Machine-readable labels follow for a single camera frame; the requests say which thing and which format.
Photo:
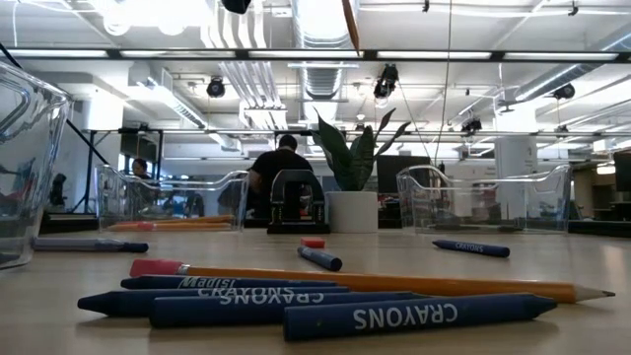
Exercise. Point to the black ceiling spotlight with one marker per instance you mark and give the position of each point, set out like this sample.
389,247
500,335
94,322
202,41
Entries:
215,88
386,81
470,125
564,91

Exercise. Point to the person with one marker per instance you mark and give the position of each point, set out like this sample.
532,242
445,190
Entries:
140,168
281,163

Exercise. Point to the green snake plant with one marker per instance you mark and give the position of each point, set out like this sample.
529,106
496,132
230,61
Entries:
352,163

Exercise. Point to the clear plastic bin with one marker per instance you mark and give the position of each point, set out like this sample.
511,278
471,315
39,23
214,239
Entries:
483,207
29,148
172,197

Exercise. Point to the black hole punch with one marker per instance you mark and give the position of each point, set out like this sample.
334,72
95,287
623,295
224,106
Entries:
298,228

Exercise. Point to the black monitor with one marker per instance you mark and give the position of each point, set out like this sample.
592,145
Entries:
401,172
622,170

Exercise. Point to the white plant pot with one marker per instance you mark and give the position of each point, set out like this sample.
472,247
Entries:
352,212

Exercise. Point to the black office chair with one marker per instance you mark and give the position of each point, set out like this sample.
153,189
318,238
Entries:
56,190

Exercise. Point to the lavender grey pen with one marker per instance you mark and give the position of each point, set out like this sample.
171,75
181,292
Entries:
74,244

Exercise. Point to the silver ceiling duct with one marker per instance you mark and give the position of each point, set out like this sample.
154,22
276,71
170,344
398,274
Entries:
323,79

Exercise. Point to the black overhead frame bar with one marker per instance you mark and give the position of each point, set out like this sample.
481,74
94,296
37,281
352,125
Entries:
370,55

